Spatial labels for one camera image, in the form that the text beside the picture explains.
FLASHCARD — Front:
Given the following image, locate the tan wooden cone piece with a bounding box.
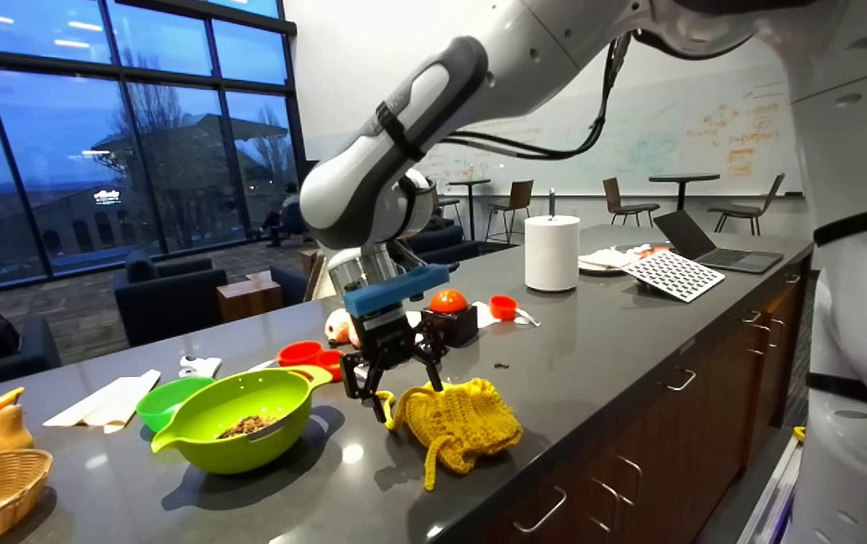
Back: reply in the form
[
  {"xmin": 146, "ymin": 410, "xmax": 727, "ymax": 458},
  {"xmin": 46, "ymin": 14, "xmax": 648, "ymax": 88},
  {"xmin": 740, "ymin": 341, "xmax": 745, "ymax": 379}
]
[{"xmin": 0, "ymin": 403, "xmax": 38, "ymax": 458}]

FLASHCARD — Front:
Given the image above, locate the seated person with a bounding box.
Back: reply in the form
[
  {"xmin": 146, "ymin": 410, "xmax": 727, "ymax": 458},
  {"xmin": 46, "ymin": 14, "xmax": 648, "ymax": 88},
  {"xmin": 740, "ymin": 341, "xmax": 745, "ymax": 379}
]
[{"xmin": 262, "ymin": 180, "xmax": 309, "ymax": 251}]

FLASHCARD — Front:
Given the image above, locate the brown chair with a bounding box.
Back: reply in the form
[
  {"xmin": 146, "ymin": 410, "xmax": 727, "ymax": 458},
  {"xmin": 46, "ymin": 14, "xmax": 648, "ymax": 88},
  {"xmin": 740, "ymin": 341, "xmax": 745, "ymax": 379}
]
[
  {"xmin": 598, "ymin": 176, "xmax": 663, "ymax": 230},
  {"xmin": 707, "ymin": 173, "xmax": 788, "ymax": 238},
  {"xmin": 485, "ymin": 177, "xmax": 538, "ymax": 245}
]

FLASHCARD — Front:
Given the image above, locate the lime green colander bowl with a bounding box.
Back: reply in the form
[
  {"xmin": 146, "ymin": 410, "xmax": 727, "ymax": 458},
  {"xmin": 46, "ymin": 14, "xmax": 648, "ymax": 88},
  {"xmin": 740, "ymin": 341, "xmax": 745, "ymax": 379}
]
[{"xmin": 146, "ymin": 364, "xmax": 336, "ymax": 477}]

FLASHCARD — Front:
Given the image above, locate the wooden side table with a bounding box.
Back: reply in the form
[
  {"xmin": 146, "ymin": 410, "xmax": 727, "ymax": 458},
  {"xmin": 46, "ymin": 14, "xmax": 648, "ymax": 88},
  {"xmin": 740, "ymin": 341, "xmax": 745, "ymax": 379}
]
[{"xmin": 213, "ymin": 270, "xmax": 287, "ymax": 322}]

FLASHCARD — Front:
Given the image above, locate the white paper towel roll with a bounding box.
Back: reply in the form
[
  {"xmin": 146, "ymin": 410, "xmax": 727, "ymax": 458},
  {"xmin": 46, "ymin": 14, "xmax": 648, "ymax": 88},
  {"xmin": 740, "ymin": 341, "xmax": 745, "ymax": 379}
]
[{"xmin": 524, "ymin": 211, "xmax": 582, "ymax": 295}]

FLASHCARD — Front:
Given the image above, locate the small green bowl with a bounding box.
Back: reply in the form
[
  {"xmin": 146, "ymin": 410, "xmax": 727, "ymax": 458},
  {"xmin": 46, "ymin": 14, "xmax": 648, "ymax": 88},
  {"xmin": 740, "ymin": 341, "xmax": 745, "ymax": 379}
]
[{"xmin": 133, "ymin": 375, "xmax": 213, "ymax": 439}]

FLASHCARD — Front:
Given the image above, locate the dark armchair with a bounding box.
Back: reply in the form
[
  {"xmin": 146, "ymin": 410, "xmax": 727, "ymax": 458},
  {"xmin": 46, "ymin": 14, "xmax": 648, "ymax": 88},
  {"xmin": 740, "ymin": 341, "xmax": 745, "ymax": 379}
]
[{"xmin": 112, "ymin": 254, "xmax": 231, "ymax": 346}]

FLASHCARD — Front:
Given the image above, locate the dark grey laptop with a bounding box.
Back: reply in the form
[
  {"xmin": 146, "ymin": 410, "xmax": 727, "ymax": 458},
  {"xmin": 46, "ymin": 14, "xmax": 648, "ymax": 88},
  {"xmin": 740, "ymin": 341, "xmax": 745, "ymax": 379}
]
[{"xmin": 648, "ymin": 206, "xmax": 785, "ymax": 277}]

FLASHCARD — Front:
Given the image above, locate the white blue stand panel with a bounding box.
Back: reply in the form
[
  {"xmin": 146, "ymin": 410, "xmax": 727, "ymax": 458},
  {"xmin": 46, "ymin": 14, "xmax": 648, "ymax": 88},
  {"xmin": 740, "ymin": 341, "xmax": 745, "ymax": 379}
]
[{"xmin": 737, "ymin": 419, "xmax": 811, "ymax": 544}]

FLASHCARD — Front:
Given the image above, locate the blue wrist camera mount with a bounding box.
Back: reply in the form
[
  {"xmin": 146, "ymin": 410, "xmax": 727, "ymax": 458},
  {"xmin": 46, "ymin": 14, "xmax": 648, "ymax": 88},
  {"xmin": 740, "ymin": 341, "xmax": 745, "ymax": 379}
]
[{"xmin": 339, "ymin": 263, "xmax": 454, "ymax": 321}]

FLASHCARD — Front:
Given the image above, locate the yellow crocheted cloth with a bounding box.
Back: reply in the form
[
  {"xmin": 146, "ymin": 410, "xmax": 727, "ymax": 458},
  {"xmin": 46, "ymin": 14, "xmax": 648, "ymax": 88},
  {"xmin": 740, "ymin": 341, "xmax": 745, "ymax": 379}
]
[{"xmin": 372, "ymin": 375, "xmax": 528, "ymax": 493}]

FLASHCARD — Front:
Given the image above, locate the tall cafe table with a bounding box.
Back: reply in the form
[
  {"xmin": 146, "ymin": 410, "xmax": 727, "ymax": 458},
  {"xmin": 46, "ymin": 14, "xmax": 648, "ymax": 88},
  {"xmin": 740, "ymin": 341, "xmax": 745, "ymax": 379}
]
[{"xmin": 448, "ymin": 176, "xmax": 493, "ymax": 217}]

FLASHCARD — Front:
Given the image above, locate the black square block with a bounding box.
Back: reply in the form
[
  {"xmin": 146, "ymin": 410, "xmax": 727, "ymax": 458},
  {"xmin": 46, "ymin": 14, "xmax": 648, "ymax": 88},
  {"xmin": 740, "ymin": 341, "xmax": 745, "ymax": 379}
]
[{"xmin": 419, "ymin": 303, "xmax": 479, "ymax": 350}]

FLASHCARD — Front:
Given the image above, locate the large glass window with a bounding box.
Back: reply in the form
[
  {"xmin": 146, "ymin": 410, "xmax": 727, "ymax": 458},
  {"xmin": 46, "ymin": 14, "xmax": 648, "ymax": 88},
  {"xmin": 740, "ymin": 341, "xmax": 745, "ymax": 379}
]
[{"xmin": 0, "ymin": 0, "xmax": 310, "ymax": 295}]

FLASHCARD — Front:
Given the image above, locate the orange ball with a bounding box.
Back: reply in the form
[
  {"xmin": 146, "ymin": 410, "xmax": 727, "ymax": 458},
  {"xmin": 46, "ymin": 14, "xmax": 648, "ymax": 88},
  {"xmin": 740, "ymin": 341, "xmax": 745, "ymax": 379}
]
[{"xmin": 427, "ymin": 287, "xmax": 474, "ymax": 317}]

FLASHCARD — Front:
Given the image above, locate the white keyboard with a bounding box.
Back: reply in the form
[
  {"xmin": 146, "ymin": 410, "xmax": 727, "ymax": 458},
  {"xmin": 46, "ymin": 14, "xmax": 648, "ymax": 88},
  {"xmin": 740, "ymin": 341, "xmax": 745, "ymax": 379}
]
[{"xmin": 624, "ymin": 247, "xmax": 727, "ymax": 304}]

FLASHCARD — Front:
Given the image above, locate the wall whiteboard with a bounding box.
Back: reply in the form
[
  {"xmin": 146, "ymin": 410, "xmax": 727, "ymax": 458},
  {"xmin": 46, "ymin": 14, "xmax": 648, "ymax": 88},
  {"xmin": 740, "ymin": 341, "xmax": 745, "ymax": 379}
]
[{"xmin": 419, "ymin": 56, "xmax": 808, "ymax": 200}]

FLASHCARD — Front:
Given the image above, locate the dark wood counter cabinet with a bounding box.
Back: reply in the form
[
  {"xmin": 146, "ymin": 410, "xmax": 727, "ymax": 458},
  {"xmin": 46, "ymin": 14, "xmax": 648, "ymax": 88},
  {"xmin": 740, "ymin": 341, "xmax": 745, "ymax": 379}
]
[{"xmin": 441, "ymin": 238, "xmax": 818, "ymax": 544}]

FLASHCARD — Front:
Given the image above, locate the red measuring cup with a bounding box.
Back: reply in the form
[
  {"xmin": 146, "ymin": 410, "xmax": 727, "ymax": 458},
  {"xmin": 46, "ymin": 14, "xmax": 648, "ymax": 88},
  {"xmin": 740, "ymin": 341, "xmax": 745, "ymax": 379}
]
[
  {"xmin": 314, "ymin": 346, "xmax": 349, "ymax": 384},
  {"xmin": 274, "ymin": 338, "xmax": 328, "ymax": 368},
  {"xmin": 488, "ymin": 294, "xmax": 542, "ymax": 330}
]

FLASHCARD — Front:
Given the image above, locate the folded white napkin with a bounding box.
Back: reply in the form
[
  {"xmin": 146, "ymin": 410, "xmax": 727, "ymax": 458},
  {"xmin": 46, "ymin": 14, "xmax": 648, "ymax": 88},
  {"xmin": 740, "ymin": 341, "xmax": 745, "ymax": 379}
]
[{"xmin": 38, "ymin": 364, "xmax": 166, "ymax": 435}]

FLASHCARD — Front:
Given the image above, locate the round dark cafe table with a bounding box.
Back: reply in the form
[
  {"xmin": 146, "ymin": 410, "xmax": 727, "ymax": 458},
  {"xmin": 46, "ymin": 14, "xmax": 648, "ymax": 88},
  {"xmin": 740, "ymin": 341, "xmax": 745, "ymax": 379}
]
[{"xmin": 645, "ymin": 168, "xmax": 725, "ymax": 211}]

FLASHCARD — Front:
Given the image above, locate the small white packet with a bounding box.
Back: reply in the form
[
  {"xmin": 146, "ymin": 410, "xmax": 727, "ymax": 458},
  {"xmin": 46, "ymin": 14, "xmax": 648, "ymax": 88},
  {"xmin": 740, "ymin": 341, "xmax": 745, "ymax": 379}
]
[{"xmin": 174, "ymin": 352, "xmax": 228, "ymax": 384}]

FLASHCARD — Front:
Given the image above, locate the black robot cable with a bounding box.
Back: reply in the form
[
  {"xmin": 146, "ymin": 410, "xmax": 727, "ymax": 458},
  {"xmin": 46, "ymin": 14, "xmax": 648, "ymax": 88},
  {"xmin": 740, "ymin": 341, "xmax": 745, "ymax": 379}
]
[{"xmin": 441, "ymin": 32, "xmax": 638, "ymax": 164}]

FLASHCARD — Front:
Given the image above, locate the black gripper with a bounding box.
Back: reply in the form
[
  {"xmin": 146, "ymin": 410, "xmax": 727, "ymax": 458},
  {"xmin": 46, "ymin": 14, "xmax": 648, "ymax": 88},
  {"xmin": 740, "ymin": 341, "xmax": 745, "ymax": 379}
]
[{"xmin": 339, "ymin": 299, "xmax": 450, "ymax": 410}]

